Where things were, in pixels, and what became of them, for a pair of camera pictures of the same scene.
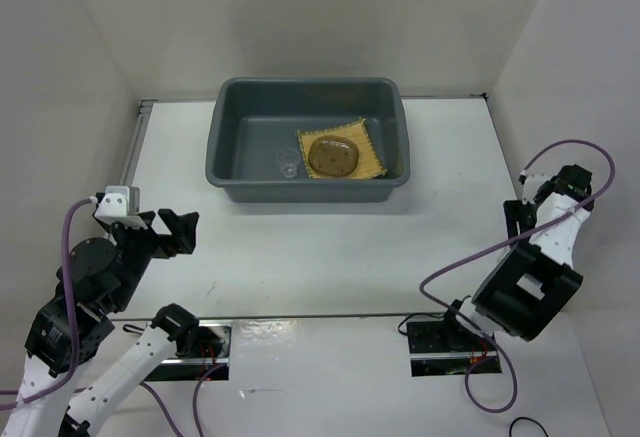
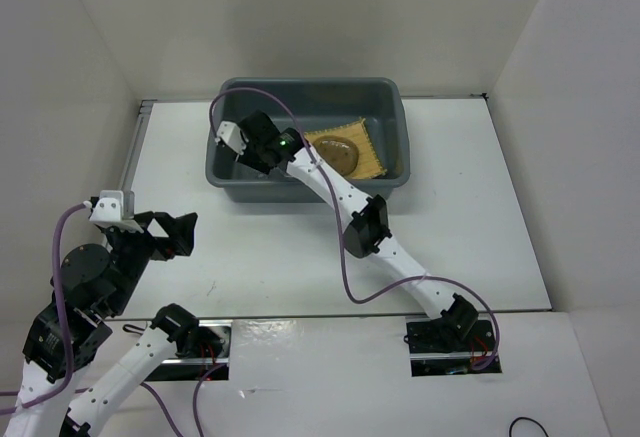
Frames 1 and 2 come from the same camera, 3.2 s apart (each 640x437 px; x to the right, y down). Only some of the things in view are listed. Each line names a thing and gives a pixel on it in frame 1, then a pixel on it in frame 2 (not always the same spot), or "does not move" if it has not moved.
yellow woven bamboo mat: [369, 163] does not move
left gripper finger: [182, 229] does not move
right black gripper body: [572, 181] to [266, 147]
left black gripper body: [140, 247] does not move
